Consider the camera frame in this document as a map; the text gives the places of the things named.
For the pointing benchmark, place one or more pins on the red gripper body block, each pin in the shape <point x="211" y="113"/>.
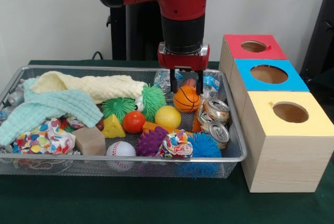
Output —
<point x="182" y="62"/>

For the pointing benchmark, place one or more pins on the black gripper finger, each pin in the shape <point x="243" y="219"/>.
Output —
<point x="174" y="81"/>
<point x="200" y="83"/>

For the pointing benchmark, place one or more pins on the orange toy basketball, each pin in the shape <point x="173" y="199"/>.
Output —
<point x="186" y="100"/>

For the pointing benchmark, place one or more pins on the colourful print cloth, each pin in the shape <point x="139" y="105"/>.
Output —
<point x="174" y="145"/>

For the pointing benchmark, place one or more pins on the cream waffle cloth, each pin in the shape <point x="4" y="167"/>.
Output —
<point x="109" y="87"/>

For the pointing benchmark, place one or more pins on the mint green waffle cloth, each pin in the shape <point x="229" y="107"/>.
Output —
<point x="52" y="106"/>

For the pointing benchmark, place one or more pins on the silver mesh bin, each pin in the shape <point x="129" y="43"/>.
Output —
<point x="235" y="156"/>

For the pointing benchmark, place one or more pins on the wooden three-hole box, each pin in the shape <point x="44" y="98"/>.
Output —
<point x="287" y="161"/>

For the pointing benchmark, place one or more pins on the green fuzzy toy with eyes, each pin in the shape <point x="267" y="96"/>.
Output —
<point x="154" y="98"/>

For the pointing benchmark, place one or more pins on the crushed can with gold print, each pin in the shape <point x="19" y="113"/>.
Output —
<point x="216" y="111"/>

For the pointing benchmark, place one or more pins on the yellow ball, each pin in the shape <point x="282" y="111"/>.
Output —
<point x="167" y="117"/>

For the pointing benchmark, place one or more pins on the red ball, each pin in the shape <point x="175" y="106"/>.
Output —
<point x="134" y="122"/>

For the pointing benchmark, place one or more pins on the purple spiky ball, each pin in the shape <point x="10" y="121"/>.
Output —
<point x="151" y="141"/>

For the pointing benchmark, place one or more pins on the blue fuzzy ball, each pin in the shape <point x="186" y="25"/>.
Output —
<point x="206" y="147"/>

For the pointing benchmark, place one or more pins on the white toy baseball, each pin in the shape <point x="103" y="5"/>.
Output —
<point x="121" y="150"/>

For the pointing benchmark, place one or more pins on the dark green tablecloth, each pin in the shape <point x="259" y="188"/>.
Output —
<point x="324" y="83"/>
<point x="130" y="200"/>

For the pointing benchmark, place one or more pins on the black chair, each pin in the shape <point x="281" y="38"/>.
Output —
<point x="321" y="38"/>

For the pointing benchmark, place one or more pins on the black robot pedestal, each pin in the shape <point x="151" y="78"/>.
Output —
<point x="141" y="30"/>

